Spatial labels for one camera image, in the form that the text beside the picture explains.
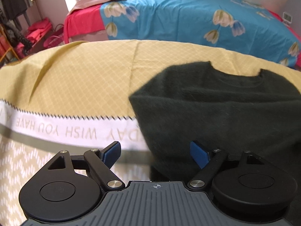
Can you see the wooden shelf rack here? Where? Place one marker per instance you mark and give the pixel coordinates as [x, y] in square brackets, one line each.
[8, 53]

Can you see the dark green knit sweater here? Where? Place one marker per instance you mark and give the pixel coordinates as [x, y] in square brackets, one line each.
[194, 101]

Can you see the red bed sheet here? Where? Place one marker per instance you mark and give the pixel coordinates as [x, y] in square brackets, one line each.
[87, 25]

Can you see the small white digital clock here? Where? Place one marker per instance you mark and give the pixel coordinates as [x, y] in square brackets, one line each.
[287, 18]

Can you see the hanging dark clothes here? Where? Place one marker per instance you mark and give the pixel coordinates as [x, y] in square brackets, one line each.
[11, 10]

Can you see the blue floral bedsheet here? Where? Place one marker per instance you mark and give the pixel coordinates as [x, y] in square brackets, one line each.
[236, 25]

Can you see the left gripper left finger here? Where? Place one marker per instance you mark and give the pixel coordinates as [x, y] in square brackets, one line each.
[100, 162]

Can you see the yellow patterned bed cover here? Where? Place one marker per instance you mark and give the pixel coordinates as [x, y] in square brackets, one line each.
[75, 97]

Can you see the red clothes pile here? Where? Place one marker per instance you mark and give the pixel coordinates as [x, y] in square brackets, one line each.
[40, 36]

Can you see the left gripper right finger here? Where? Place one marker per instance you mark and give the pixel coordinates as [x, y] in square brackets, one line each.
[209, 162]

